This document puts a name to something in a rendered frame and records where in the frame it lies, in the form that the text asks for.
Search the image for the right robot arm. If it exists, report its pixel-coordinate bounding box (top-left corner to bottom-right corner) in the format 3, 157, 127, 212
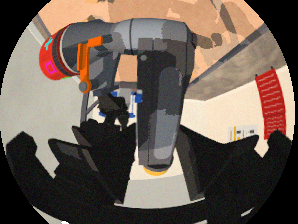
80, 104, 129, 138

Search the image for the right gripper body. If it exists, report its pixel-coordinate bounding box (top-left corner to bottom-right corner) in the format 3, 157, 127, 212
93, 97, 126, 143

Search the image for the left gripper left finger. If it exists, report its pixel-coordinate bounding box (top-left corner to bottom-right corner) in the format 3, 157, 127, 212
48, 122, 137, 205

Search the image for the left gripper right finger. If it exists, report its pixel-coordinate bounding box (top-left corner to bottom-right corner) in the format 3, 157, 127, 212
175, 124, 259, 201

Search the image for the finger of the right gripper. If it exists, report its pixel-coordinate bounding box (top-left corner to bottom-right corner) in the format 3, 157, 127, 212
97, 93, 123, 109
71, 126, 98, 147

